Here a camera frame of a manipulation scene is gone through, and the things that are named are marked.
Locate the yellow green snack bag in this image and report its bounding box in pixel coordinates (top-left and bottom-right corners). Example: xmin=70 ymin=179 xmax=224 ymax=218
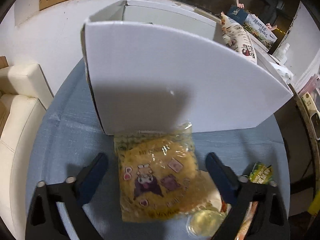
xmin=248 ymin=162 xmax=273 ymax=184

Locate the yellow cartoon snack packet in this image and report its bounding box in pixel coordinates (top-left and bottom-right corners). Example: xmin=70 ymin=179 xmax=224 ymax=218
xmin=114 ymin=123 xmax=222 ymax=223

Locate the orange packaged cake bar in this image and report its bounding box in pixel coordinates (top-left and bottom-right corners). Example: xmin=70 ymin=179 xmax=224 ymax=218
xmin=235 ymin=202 xmax=258 ymax=240

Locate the clear round jelly cup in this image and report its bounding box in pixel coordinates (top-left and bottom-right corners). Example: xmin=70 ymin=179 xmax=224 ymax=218
xmin=187 ymin=210 xmax=226 ymax=238

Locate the wooden side shelf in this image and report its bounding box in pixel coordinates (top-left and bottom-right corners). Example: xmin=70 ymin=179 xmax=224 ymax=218
xmin=288 ymin=83 xmax=320 ymax=170

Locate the white leather sofa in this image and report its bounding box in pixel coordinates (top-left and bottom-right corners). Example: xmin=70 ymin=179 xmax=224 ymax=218
xmin=1 ymin=63 xmax=53 ymax=239

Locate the white grey small device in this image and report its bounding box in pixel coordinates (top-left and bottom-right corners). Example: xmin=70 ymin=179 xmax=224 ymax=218
xmin=302 ymin=92 xmax=320 ymax=141

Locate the cream tissue box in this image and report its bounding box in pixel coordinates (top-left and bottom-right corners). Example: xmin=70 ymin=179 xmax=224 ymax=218
xmin=271 ymin=62 xmax=294 ymax=83

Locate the white cardboard storage box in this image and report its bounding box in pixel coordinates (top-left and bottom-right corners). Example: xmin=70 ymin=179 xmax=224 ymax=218
xmin=81 ymin=0 xmax=293 ymax=135

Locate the white plastic bottle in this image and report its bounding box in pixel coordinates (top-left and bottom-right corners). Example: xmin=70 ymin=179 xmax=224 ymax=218
xmin=272 ymin=43 xmax=290 ymax=64

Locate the white printed snack bag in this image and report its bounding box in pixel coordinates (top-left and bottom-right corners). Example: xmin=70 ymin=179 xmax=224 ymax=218
xmin=220 ymin=12 xmax=257 ymax=64

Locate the landscape printed gift box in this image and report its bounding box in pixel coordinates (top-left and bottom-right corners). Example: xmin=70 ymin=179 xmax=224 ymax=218
xmin=227 ymin=5 xmax=277 ymax=51

